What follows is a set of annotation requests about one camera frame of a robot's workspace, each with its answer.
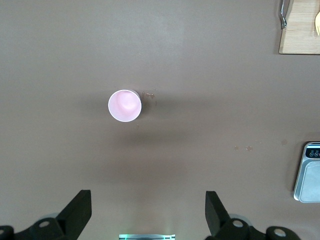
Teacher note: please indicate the wooden cutting board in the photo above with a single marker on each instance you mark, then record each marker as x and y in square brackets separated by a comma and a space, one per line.
[297, 35]

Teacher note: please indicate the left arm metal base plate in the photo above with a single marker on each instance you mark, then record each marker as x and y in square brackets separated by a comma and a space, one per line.
[146, 236]

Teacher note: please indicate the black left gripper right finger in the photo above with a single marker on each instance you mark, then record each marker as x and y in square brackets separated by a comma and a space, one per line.
[217, 215]

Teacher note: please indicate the yellow plastic fork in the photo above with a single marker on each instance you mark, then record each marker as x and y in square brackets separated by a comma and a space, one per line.
[317, 23]

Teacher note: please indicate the silver digital kitchen scale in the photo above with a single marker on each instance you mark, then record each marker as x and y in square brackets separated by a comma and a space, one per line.
[310, 180]

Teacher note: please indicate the pink plastic cup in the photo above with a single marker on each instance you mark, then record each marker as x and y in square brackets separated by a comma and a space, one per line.
[125, 106]

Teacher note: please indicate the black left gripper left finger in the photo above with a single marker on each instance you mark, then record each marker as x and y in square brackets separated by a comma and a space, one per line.
[70, 215]

